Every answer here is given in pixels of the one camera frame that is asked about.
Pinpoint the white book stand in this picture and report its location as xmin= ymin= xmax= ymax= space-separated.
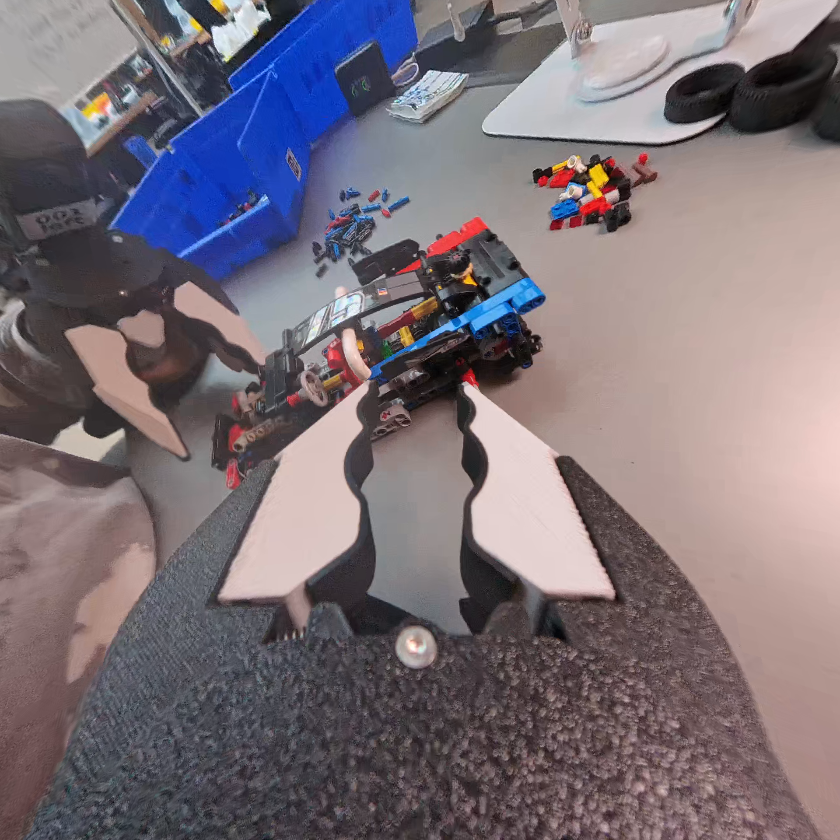
xmin=482 ymin=0 xmax=840 ymax=145

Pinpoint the toy brick car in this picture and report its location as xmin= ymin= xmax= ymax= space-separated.
xmin=211 ymin=217 xmax=547 ymax=490

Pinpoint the pile of black blue pins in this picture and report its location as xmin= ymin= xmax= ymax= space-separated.
xmin=311 ymin=185 xmax=411 ymax=280

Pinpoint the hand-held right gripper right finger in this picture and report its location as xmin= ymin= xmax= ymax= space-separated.
xmin=456 ymin=382 xmax=618 ymax=634

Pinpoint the grey desk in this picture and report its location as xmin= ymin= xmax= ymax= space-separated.
xmin=52 ymin=0 xmax=840 ymax=840

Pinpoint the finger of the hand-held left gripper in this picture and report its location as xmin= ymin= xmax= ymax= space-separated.
xmin=64 ymin=322 xmax=193 ymax=462
xmin=117 ymin=280 xmax=268 ymax=378

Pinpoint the person's left hand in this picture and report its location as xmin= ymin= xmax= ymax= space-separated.
xmin=128 ymin=344 xmax=204 ymax=414

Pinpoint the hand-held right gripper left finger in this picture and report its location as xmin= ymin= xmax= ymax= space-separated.
xmin=217 ymin=382 xmax=378 ymax=634

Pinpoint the small booklet on table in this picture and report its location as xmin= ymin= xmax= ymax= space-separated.
xmin=386 ymin=69 xmax=471 ymax=124

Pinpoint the black square pouch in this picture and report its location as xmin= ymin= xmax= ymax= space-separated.
xmin=333 ymin=41 xmax=398 ymax=118

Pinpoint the blue plastic bin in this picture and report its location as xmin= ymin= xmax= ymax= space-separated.
xmin=110 ymin=69 xmax=312 ymax=282
xmin=228 ymin=0 xmax=421 ymax=142

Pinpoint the person's grey printed sweatshirt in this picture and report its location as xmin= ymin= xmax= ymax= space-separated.
xmin=0 ymin=433 xmax=158 ymax=840

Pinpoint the black rubber tire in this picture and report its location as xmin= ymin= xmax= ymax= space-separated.
xmin=810 ymin=85 xmax=840 ymax=142
xmin=728 ymin=49 xmax=837 ymax=132
xmin=664 ymin=62 xmax=746 ymax=124

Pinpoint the pile of colourful bricks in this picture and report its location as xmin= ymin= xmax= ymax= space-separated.
xmin=532 ymin=152 xmax=659 ymax=234

